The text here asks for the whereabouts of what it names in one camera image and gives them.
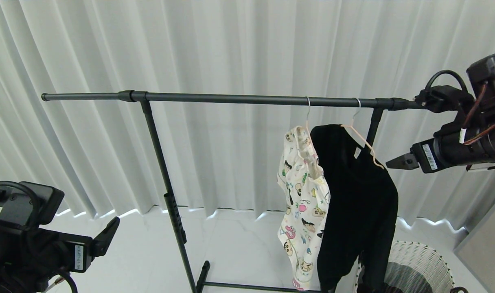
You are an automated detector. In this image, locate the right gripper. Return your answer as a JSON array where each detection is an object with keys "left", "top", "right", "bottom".
[{"left": 385, "top": 117, "right": 495, "bottom": 175}]

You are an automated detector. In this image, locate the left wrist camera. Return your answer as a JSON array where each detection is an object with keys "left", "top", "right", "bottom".
[{"left": 0, "top": 181, "right": 65, "bottom": 227}]

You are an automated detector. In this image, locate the black garment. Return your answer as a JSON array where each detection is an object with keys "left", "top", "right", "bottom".
[{"left": 309, "top": 124, "right": 399, "bottom": 293}]

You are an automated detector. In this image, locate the white laundry basket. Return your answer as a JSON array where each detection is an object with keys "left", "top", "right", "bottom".
[{"left": 355, "top": 240, "right": 471, "bottom": 293}]

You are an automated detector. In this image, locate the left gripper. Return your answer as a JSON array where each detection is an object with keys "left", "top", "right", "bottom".
[{"left": 0, "top": 216, "right": 121, "bottom": 274}]

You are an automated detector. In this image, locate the cream printed garment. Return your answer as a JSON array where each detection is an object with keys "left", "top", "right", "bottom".
[{"left": 276, "top": 125, "right": 332, "bottom": 292}]

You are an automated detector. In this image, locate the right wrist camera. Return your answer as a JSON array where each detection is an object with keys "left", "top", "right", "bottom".
[{"left": 414, "top": 85, "right": 475, "bottom": 114}]

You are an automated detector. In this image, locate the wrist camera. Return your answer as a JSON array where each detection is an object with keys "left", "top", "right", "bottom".
[
  {"left": 0, "top": 181, "right": 65, "bottom": 227},
  {"left": 414, "top": 85, "right": 475, "bottom": 114}
]

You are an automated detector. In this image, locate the black clothes rack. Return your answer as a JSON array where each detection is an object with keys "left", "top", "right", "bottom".
[{"left": 41, "top": 90, "right": 428, "bottom": 293}]

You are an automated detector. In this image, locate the white curtain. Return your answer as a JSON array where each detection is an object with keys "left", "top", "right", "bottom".
[{"left": 0, "top": 0, "right": 495, "bottom": 232}]

